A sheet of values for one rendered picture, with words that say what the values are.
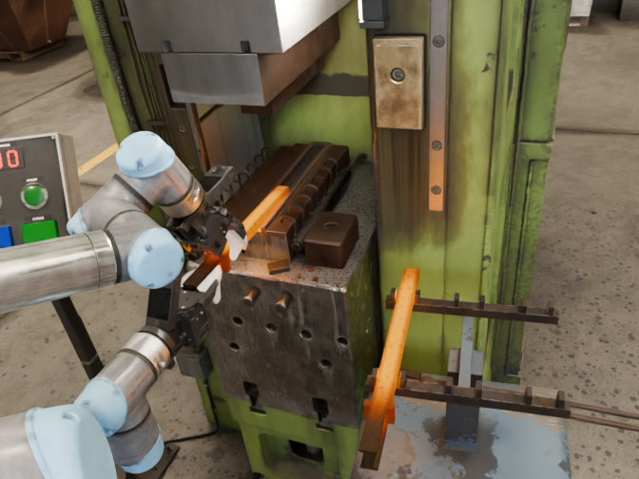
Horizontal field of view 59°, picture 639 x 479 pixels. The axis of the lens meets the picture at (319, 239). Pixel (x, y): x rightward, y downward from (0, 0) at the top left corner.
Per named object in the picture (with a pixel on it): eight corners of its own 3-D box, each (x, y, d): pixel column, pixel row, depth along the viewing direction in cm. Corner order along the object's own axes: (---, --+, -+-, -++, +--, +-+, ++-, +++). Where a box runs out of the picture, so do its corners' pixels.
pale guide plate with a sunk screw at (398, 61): (421, 130, 107) (421, 39, 98) (376, 127, 110) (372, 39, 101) (424, 125, 109) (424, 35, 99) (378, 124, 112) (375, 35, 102)
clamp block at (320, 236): (343, 270, 118) (340, 244, 114) (305, 264, 121) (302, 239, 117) (360, 238, 127) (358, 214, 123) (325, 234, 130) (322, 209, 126)
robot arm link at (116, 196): (80, 248, 77) (137, 190, 79) (54, 219, 84) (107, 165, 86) (119, 277, 82) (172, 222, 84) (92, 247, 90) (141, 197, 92)
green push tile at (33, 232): (59, 253, 123) (54, 220, 122) (25, 258, 123) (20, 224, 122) (63, 252, 125) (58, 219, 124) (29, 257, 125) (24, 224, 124)
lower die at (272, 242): (290, 262, 122) (285, 229, 118) (211, 250, 129) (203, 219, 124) (350, 171, 154) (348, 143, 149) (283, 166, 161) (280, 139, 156)
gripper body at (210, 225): (188, 254, 105) (155, 223, 95) (203, 214, 109) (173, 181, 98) (223, 259, 103) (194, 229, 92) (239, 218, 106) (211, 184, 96)
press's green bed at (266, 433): (368, 530, 165) (358, 429, 138) (254, 494, 177) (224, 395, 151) (411, 387, 206) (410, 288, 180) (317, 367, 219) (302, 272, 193)
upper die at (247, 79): (265, 106, 102) (257, 53, 97) (172, 102, 109) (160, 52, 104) (339, 39, 134) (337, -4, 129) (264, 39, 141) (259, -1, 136)
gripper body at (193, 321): (181, 318, 105) (142, 364, 96) (169, 282, 101) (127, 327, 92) (216, 325, 103) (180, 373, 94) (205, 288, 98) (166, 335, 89)
